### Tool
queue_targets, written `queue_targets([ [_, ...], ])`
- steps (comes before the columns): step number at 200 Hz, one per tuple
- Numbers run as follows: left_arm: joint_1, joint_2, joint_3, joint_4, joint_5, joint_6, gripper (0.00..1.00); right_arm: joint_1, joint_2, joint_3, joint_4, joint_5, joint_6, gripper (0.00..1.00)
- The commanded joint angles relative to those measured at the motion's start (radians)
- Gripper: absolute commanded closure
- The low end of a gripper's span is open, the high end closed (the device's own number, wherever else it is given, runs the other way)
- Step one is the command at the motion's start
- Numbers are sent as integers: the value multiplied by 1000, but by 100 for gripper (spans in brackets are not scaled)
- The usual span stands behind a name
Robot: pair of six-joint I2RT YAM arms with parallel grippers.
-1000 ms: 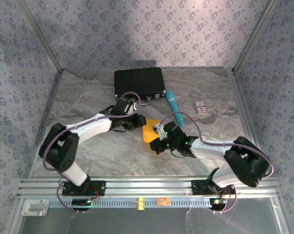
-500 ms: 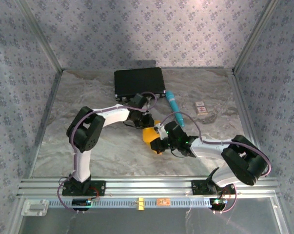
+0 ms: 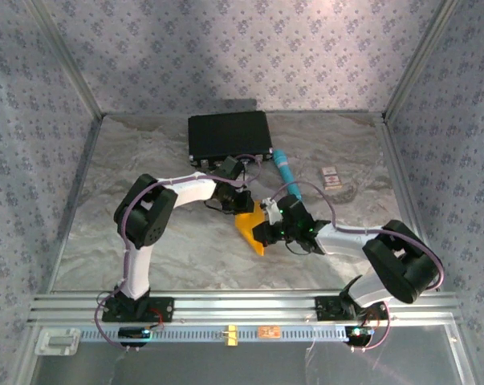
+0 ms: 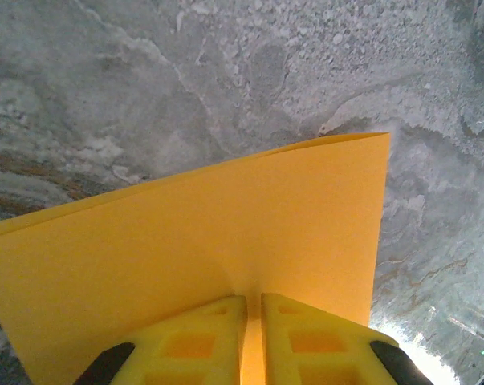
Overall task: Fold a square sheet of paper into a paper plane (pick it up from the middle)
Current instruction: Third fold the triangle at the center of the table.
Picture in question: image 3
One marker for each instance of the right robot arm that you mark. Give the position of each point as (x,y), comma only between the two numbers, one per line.
(398,260)

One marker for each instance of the grey plastic bracket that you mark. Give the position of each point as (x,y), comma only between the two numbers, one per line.
(57,341)

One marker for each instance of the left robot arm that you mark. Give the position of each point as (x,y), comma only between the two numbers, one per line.
(145,212)

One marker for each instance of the teal marker pen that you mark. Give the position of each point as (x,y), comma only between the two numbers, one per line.
(283,168)

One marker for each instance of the orange label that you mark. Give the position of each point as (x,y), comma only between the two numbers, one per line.
(269,331)

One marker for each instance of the black briefcase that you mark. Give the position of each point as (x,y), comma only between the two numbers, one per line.
(229,132)

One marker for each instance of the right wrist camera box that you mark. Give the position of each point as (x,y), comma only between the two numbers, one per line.
(271,208)

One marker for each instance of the orange paper sheet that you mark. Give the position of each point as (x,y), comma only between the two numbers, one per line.
(247,222)

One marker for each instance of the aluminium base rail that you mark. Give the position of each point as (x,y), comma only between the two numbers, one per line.
(241,306)

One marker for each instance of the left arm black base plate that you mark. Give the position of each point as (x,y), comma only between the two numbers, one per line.
(161,309)

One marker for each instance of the small printed card box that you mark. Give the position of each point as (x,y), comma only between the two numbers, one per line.
(332,177)

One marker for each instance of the aluminium frame post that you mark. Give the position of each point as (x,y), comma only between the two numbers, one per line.
(419,60)
(67,60)

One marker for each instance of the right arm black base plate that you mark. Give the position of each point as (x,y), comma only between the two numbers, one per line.
(326,309)

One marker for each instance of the aluminium side rail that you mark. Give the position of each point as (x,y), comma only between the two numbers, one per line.
(84,164)
(400,180)

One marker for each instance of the clear acrylic panel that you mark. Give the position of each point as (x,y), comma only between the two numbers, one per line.
(241,365)

